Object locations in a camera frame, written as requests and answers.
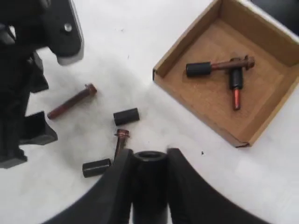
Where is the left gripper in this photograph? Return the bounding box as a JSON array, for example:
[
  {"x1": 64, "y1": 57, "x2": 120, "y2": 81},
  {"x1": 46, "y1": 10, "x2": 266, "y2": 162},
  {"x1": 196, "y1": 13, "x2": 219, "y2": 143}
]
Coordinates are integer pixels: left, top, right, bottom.
[{"x1": 0, "y1": 0, "x2": 58, "y2": 169}]

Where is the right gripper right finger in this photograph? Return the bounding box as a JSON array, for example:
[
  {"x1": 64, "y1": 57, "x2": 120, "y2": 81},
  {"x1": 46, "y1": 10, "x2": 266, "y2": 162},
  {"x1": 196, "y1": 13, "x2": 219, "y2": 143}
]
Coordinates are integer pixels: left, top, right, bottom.
[{"x1": 165, "y1": 147, "x2": 299, "y2": 224}]

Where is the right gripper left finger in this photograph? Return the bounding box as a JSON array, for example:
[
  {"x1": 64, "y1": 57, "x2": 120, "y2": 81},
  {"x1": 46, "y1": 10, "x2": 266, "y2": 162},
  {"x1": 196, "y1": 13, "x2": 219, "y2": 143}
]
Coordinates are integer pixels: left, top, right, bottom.
[{"x1": 44, "y1": 148, "x2": 135, "y2": 224}]

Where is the black cylindrical sleeve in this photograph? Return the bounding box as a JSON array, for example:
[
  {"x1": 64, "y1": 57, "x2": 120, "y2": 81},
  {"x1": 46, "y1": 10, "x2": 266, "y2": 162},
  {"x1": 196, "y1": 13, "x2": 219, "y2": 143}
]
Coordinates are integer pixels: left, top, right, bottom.
[
  {"x1": 113, "y1": 107, "x2": 140, "y2": 127},
  {"x1": 228, "y1": 68, "x2": 244, "y2": 91},
  {"x1": 131, "y1": 150, "x2": 169, "y2": 224},
  {"x1": 185, "y1": 61, "x2": 212, "y2": 78},
  {"x1": 82, "y1": 158, "x2": 111, "y2": 179}
]

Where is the shallow cardboard box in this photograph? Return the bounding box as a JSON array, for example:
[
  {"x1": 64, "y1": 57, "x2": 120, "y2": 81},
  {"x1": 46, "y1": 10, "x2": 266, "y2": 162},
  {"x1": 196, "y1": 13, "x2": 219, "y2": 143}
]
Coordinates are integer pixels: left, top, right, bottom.
[{"x1": 152, "y1": 0, "x2": 299, "y2": 148}]

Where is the reddish-brown flanged bolt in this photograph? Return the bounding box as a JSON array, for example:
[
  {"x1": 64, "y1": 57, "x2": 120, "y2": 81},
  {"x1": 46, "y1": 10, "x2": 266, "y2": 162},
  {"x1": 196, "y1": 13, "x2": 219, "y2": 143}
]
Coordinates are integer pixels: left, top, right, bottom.
[
  {"x1": 232, "y1": 59, "x2": 256, "y2": 111},
  {"x1": 113, "y1": 128, "x2": 132, "y2": 164},
  {"x1": 47, "y1": 83, "x2": 98, "y2": 120},
  {"x1": 210, "y1": 55, "x2": 250, "y2": 70}
]

